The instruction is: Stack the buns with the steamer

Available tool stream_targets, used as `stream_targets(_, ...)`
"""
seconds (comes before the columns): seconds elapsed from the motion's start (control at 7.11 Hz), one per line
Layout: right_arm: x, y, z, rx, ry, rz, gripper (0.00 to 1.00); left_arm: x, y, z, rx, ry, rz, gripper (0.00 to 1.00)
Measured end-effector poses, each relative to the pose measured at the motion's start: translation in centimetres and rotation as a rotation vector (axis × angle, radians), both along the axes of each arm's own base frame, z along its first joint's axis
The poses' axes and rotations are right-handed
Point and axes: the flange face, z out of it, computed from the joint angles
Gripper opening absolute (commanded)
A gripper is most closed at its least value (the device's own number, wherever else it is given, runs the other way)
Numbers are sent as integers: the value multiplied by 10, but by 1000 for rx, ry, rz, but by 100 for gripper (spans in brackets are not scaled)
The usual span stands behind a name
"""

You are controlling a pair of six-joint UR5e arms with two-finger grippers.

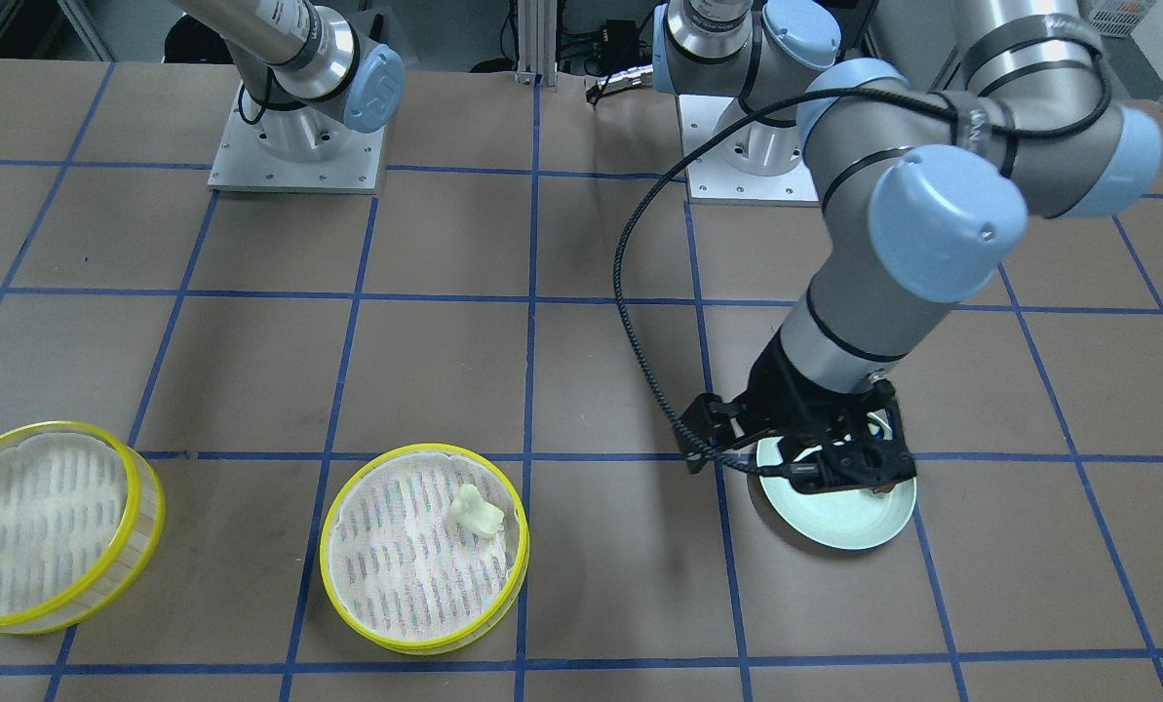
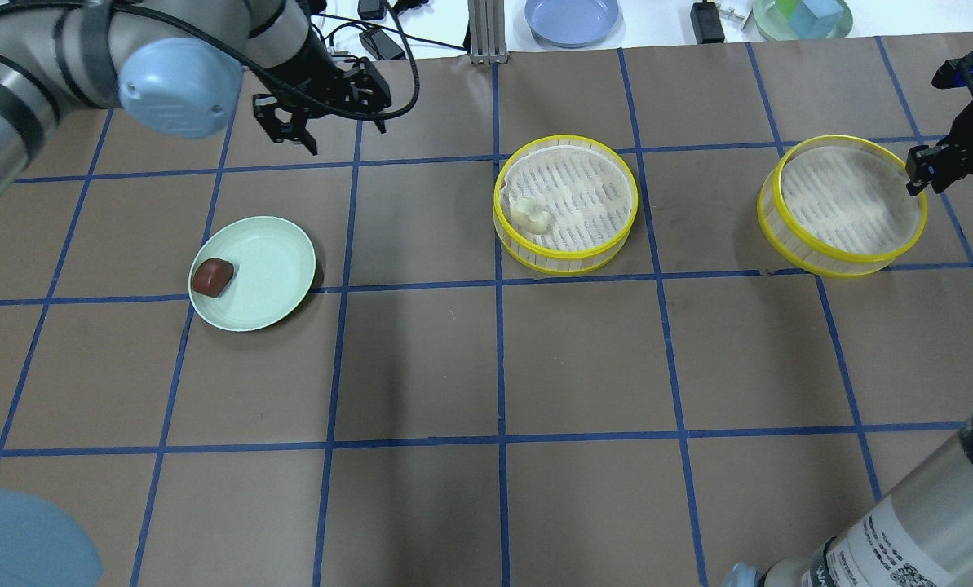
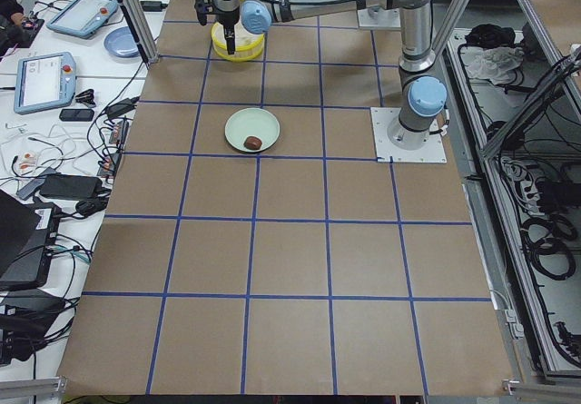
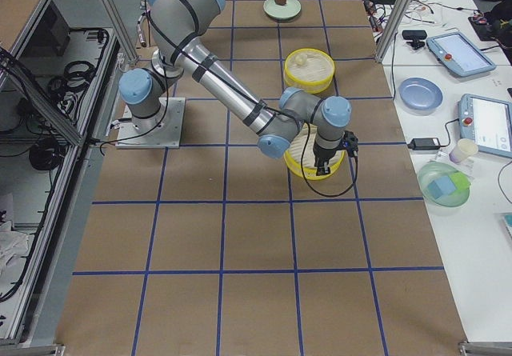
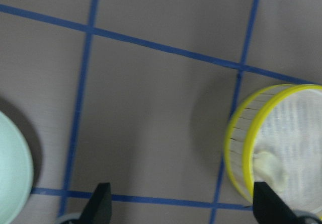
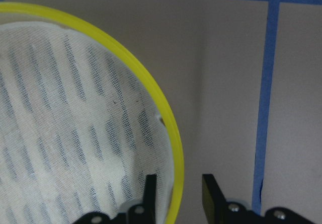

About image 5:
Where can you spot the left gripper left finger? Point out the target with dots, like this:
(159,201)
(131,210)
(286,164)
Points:
(99,207)

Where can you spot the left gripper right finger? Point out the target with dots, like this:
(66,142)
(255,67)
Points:
(268,207)

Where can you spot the white bun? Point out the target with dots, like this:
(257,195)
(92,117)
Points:
(268,168)

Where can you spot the yellow steamer basket centre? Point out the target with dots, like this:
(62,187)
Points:
(285,120)

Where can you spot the light green plate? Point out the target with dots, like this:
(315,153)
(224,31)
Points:
(17,172)

